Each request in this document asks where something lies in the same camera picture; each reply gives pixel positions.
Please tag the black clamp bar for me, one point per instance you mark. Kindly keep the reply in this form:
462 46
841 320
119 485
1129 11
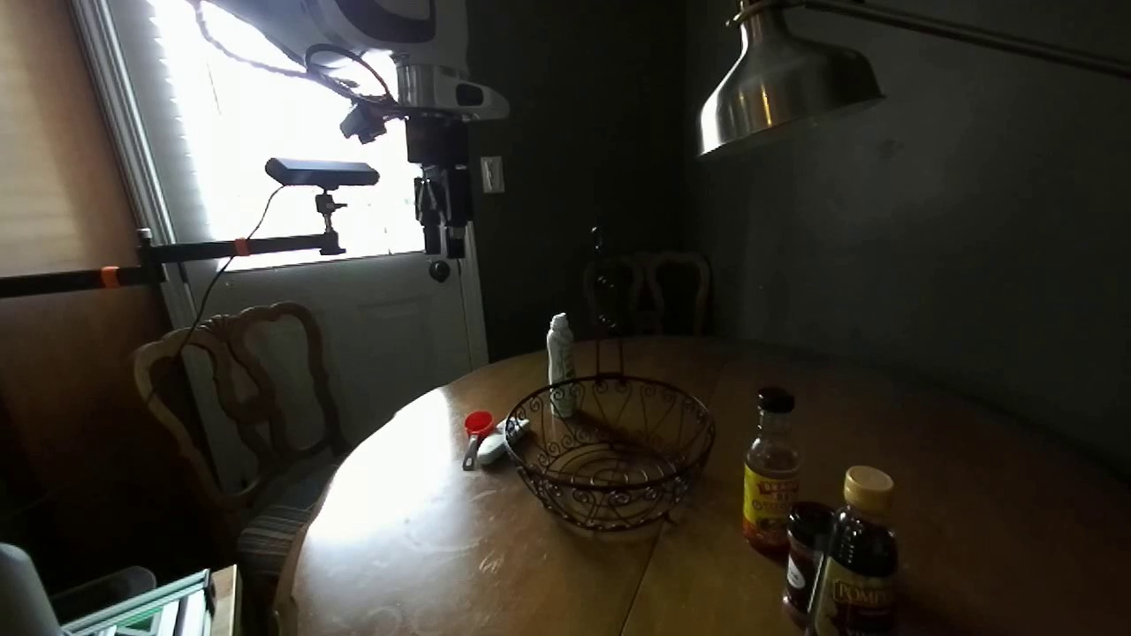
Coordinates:
158 255

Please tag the dark small jar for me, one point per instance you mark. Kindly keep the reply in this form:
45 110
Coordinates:
806 527

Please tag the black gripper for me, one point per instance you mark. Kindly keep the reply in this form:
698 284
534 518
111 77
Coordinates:
442 184

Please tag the wooden chair left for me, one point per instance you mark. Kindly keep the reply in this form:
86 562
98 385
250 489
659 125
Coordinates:
270 384

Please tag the hot sauce bottle black cap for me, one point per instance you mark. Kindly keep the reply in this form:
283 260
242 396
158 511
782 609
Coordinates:
767 476

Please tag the white spray bottle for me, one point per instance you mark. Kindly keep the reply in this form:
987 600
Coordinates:
558 366

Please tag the syrup bottle yellow cap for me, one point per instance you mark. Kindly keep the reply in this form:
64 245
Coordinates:
859 558

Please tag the black round door knob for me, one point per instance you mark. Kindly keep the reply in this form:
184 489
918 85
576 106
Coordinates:
439 270

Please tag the silver lamp shade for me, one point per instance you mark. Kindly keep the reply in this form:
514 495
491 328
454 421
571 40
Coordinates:
778 84

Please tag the green framed box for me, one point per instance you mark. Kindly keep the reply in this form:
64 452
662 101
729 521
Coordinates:
132 602

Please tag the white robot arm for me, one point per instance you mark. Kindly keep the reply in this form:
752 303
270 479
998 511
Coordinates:
432 90

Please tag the black camera on mount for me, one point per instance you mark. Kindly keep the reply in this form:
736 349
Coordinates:
324 173

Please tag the white wall switch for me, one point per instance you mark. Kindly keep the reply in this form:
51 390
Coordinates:
491 173

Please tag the black wire basket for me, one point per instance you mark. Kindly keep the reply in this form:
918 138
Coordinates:
612 451

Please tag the wooden chair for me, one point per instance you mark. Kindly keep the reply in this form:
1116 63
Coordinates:
270 384
649 293

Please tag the wooden chair far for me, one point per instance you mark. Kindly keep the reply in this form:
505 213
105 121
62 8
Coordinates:
649 293

